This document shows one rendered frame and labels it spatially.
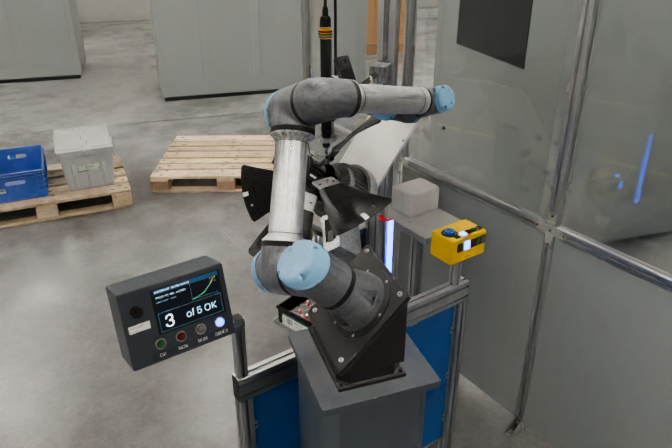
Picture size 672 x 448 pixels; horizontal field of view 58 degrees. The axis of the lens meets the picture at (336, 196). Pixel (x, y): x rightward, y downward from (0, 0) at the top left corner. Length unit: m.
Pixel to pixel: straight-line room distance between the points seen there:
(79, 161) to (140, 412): 2.38
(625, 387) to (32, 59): 8.21
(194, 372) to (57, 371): 0.68
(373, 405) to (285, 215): 0.50
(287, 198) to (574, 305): 1.29
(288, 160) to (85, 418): 1.88
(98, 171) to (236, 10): 3.29
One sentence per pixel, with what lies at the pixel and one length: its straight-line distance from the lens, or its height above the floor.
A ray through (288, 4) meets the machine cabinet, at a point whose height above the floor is 1.07.
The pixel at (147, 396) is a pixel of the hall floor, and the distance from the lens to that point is 3.10.
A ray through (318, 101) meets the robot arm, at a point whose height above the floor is 1.63.
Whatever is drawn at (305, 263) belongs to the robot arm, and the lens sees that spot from 1.36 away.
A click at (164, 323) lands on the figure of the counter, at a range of 1.51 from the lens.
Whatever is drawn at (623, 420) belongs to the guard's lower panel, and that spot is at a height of 0.39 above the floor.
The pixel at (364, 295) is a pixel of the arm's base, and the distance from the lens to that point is 1.45.
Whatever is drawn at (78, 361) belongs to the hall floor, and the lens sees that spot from 3.41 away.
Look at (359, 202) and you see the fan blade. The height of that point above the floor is 1.18.
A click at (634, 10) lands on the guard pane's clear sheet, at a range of 2.08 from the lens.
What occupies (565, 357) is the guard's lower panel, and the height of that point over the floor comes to 0.49.
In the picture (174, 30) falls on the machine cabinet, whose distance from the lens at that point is 7.51.
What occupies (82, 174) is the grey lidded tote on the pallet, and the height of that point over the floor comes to 0.27.
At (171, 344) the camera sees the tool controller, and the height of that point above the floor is 1.10.
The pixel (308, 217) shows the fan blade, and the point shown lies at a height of 1.06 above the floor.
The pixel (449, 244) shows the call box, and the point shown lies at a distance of 2.02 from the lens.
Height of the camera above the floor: 2.03
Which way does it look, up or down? 25 degrees down
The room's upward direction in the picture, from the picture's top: straight up
